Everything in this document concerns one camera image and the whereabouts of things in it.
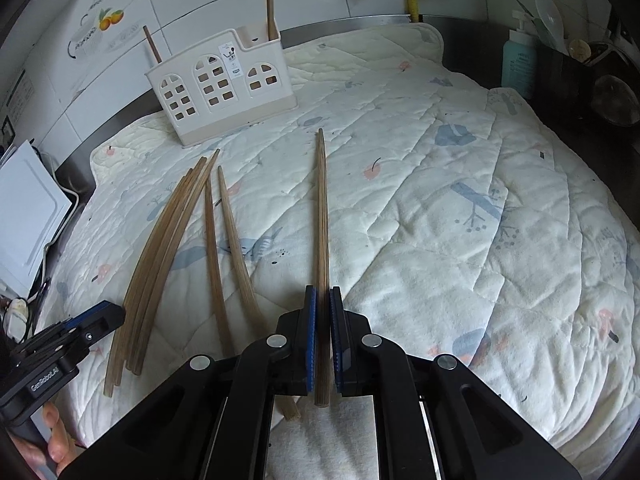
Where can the glass pot lid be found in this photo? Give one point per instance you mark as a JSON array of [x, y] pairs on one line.
[[616, 100]]

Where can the bundle of wooden chopsticks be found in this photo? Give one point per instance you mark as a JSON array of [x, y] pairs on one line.
[[150, 270]]

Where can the brown bamboo chopstick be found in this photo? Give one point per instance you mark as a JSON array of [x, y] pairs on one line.
[[150, 45], [235, 240], [270, 0], [214, 260], [320, 210]]

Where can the person's left hand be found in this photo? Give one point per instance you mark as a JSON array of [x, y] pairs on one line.
[[57, 440]]

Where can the white microwave oven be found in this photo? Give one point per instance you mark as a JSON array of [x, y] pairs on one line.
[[25, 210]]

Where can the white plastic utensil holder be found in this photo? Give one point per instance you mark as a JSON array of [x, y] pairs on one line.
[[220, 95]]

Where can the black wall outlet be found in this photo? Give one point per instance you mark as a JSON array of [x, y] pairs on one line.
[[7, 131]]

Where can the dark container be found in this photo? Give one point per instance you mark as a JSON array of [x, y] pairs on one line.
[[565, 80]]

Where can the white quilted printed mat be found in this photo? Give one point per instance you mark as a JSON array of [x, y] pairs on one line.
[[425, 210]]

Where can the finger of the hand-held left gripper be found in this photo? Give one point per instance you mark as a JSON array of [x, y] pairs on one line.
[[97, 317]]

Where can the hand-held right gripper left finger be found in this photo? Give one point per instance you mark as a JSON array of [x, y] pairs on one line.
[[310, 340]]

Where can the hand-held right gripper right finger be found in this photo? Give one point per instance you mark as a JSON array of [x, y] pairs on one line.
[[336, 340]]

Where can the teal pump soap bottle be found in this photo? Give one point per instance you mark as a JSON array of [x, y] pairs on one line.
[[520, 65]]

